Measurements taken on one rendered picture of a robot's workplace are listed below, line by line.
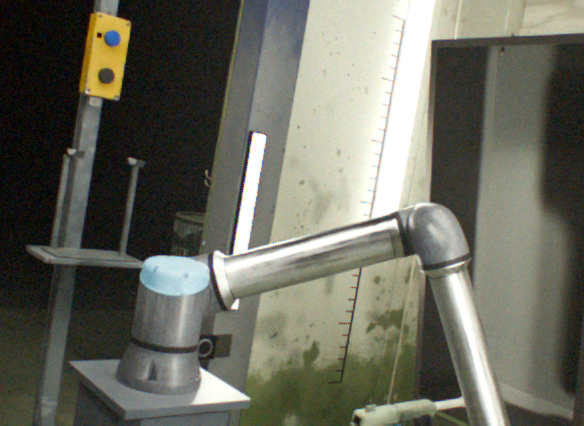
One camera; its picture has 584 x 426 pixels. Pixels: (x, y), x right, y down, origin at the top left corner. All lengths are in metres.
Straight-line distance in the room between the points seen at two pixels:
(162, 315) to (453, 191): 1.22
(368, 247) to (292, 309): 1.05
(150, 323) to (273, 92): 1.18
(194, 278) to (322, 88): 1.27
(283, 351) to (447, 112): 1.08
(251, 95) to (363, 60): 0.54
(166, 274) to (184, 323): 0.11
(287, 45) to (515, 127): 0.84
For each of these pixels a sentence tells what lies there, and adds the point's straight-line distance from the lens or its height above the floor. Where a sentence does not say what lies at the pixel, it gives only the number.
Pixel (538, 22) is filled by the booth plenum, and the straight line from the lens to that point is 3.49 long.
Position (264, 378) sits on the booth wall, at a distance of 2.67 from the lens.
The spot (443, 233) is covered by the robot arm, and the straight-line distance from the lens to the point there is 1.54.
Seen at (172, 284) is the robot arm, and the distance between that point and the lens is 1.49.
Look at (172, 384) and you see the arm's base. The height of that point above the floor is 0.66.
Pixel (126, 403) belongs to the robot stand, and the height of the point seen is 0.64.
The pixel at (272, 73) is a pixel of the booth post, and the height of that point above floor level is 1.49.
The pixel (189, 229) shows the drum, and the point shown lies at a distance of 3.13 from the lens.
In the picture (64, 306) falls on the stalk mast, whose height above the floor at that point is 0.59.
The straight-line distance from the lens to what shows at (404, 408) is 2.03.
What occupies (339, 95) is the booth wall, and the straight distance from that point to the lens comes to 2.66.
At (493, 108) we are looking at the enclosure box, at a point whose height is 1.50.
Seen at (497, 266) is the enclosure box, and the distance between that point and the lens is 2.57.
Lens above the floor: 1.14
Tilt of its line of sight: 3 degrees down
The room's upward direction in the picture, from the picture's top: 10 degrees clockwise
